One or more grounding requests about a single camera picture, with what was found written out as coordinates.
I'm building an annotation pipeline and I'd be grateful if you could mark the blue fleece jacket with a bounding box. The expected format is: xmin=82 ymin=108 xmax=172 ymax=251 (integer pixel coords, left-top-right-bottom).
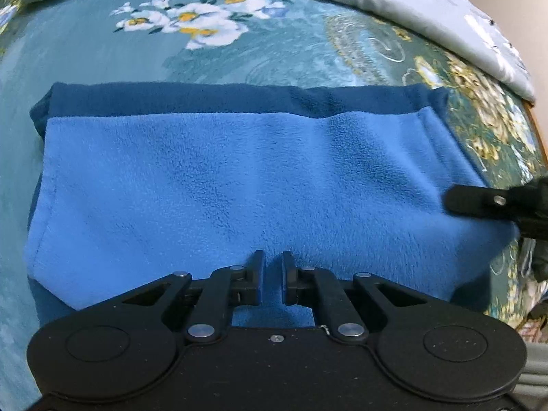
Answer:
xmin=25 ymin=83 xmax=516 ymax=327

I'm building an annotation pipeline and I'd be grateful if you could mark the teal floral bed sheet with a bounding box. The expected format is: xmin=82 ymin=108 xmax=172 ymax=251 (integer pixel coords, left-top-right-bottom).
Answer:
xmin=1 ymin=0 xmax=547 ymax=410

